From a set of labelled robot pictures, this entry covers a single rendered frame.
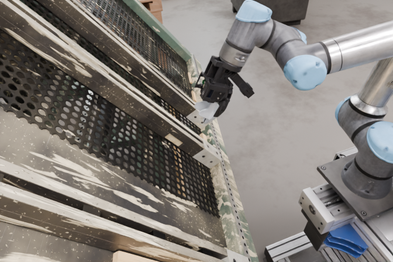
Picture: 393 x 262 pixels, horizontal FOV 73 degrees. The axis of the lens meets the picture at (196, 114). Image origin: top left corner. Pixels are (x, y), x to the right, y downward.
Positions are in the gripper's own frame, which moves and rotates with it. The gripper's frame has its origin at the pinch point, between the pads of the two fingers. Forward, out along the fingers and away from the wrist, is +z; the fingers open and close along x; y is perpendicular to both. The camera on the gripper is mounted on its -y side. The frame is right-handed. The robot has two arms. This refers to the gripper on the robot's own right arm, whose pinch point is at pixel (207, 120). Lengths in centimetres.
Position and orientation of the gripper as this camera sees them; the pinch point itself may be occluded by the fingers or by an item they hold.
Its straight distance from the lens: 81.4
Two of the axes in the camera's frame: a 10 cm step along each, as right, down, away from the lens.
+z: -3.7, 7.8, 5.0
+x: 3.2, 6.1, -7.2
